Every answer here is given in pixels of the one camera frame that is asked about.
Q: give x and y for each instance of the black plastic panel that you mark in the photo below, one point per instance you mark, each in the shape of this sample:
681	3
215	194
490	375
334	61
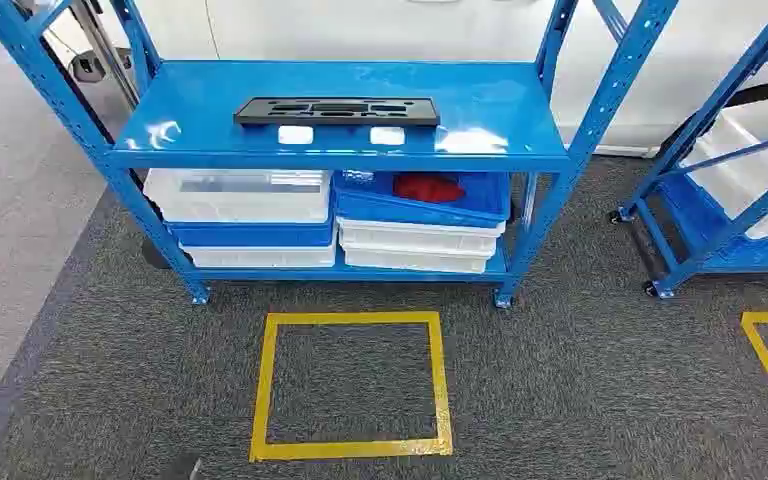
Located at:
251	114

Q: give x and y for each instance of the white plastic bin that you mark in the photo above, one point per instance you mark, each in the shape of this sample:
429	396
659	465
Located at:
748	175
417	237
238	205
258	257
414	261

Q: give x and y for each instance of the blue plastic bin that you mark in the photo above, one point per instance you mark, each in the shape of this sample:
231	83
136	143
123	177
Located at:
251	234
417	213

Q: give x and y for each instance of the red object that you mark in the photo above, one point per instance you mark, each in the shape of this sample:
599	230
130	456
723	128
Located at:
427	189

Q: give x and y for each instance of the white label patch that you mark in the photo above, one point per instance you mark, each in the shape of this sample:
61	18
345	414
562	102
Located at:
295	135
386	136

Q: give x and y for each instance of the yellow tape floor square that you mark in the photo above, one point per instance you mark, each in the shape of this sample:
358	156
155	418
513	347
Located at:
351	449

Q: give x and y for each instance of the blue metal shelf rack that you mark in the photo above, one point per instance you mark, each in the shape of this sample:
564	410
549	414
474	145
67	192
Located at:
192	99

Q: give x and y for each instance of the blue wheeled cart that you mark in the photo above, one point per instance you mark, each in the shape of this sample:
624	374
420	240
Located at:
689	218

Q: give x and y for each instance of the grey metal stand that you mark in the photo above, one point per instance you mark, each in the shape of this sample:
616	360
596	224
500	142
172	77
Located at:
89	66

